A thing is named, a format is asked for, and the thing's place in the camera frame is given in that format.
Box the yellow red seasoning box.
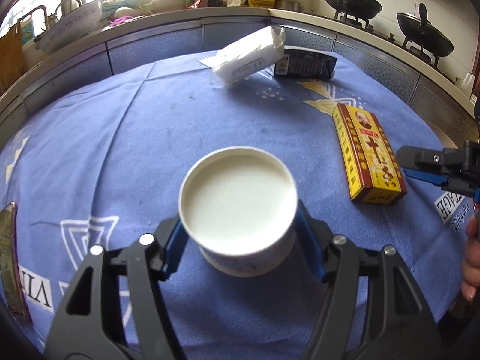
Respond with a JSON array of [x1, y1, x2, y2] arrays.
[[332, 103, 407, 206]]

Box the white yogurt cup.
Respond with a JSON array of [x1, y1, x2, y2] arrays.
[[178, 146, 299, 278]]

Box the dark blue milk carton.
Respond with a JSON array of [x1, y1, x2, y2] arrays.
[[269, 48, 338, 80]]

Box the white tissue pack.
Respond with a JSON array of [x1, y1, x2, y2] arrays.
[[212, 26, 286, 86]]

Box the person's right hand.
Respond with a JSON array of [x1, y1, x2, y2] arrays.
[[461, 216, 480, 302]]

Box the smartphone in red case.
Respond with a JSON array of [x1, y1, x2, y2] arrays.
[[0, 202, 31, 322]]

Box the gas stove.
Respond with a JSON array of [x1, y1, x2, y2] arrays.
[[329, 9, 462, 83]]

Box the black frying pan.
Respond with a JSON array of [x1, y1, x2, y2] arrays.
[[396, 2, 454, 58]]

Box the blue printed tablecloth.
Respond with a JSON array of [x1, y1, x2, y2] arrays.
[[1, 54, 472, 350]]

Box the black wok with spatula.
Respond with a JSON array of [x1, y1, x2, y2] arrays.
[[325, 0, 383, 22]]

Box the wooden cutting board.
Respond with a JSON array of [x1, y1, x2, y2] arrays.
[[0, 21, 28, 94]]

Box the white enamel basin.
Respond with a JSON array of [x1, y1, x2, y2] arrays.
[[36, 0, 103, 55]]

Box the chrome sink faucet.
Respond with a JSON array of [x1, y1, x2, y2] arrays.
[[16, 0, 84, 31]]

